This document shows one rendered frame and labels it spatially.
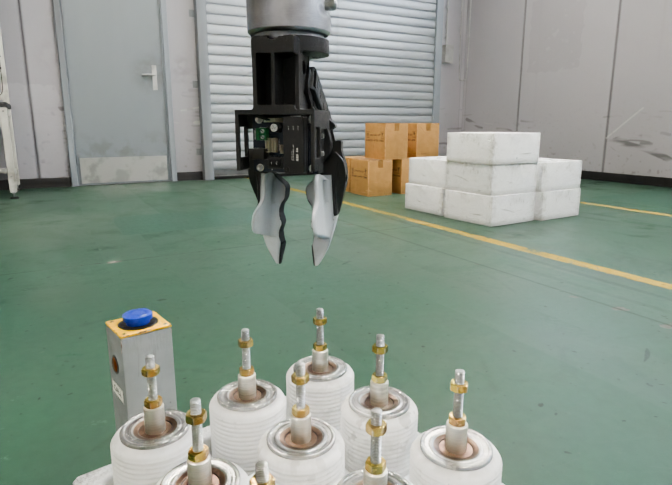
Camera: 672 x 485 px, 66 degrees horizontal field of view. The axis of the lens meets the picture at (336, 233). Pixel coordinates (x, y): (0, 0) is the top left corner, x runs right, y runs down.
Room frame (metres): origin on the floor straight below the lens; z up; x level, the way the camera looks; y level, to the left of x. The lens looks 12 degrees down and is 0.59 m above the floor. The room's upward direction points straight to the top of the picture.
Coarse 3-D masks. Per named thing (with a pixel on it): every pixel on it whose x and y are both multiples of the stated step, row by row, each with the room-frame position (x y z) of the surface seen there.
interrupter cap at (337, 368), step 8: (304, 360) 0.69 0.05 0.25; (328, 360) 0.69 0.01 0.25; (336, 360) 0.69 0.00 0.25; (328, 368) 0.67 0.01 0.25; (336, 368) 0.67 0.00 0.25; (344, 368) 0.67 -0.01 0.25; (312, 376) 0.65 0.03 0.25; (320, 376) 0.64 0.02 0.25; (328, 376) 0.65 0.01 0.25; (336, 376) 0.64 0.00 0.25
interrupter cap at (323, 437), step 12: (288, 420) 0.54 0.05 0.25; (312, 420) 0.54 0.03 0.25; (276, 432) 0.51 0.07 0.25; (288, 432) 0.52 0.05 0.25; (312, 432) 0.52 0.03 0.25; (324, 432) 0.51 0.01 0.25; (276, 444) 0.49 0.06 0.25; (288, 444) 0.50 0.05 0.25; (312, 444) 0.50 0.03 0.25; (324, 444) 0.49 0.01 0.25; (288, 456) 0.47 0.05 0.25; (300, 456) 0.47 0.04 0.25; (312, 456) 0.47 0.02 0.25
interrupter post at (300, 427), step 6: (294, 420) 0.50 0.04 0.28; (300, 420) 0.50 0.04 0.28; (306, 420) 0.50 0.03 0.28; (294, 426) 0.50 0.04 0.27; (300, 426) 0.50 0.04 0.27; (306, 426) 0.50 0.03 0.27; (294, 432) 0.50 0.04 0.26; (300, 432) 0.50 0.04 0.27; (306, 432) 0.50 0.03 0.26; (294, 438) 0.50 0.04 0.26; (300, 438) 0.50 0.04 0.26; (306, 438) 0.50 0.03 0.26; (300, 444) 0.50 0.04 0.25
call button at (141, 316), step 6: (126, 312) 0.69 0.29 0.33; (132, 312) 0.69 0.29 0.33; (138, 312) 0.69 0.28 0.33; (144, 312) 0.69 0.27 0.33; (150, 312) 0.69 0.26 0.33; (126, 318) 0.67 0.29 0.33; (132, 318) 0.67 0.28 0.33; (138, 318) 0.67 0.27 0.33; (144, 318) 0.67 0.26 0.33; (150, 318) 0.68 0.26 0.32; (126, 324) 0.68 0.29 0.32; (132, 324) 0.67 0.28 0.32; (138, 324) 0.67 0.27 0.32; (144, 324) 0.68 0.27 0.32
